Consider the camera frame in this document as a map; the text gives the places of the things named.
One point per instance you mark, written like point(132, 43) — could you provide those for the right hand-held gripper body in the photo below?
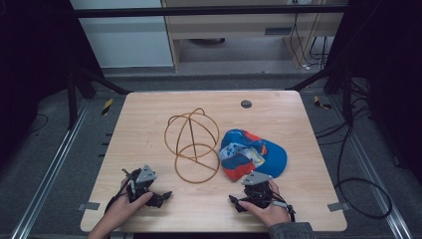
point(257, 189)

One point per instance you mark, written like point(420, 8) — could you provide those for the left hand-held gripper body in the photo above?
point(145, 175)

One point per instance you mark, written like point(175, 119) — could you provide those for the person's right hand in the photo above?
point(268, 214)

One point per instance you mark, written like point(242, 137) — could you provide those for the person's left hand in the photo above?
point(124, 207)

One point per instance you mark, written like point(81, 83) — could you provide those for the blue and red cap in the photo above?
point(272, 159)

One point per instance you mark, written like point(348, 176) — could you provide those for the grey tape strip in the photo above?
point(338, 206)
point(89, 206)

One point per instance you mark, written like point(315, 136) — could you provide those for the yellow black striped tape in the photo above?
point(107, 107)
point(321, 103)

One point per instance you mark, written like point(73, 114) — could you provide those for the grey round table grommet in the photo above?
point(246, 104)

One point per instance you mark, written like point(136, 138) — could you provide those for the black metal stand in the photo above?
point(72, 96)
point(346, 93)

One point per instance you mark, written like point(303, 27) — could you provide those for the white cabinet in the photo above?
point(126, 40)

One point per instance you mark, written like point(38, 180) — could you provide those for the black curtain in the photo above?
point(391, 66)
point(36, 66)

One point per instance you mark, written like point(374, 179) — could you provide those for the metal floor rail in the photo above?
point(375, 179)
point(49, 179)

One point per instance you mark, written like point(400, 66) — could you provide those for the black horizontal frame bar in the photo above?
point(199, 12)

